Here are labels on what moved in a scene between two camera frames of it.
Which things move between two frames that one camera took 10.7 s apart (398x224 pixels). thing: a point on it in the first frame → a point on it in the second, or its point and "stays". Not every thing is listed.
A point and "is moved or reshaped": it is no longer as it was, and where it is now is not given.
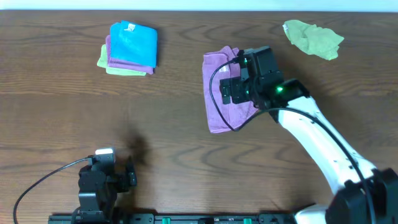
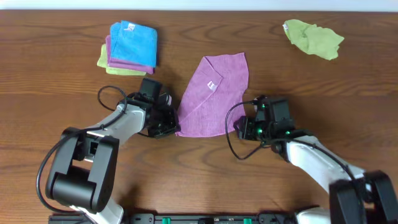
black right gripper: (235, 84) → (245, 130)
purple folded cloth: (126, 65) stays
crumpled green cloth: (319, 42) stays
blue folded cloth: (134, 43) stays
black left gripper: (128, 177) → (168, 123)
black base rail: (173, 218) stays
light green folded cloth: (103, 63) stays
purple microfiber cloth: (222, 63) is moved or reshaped
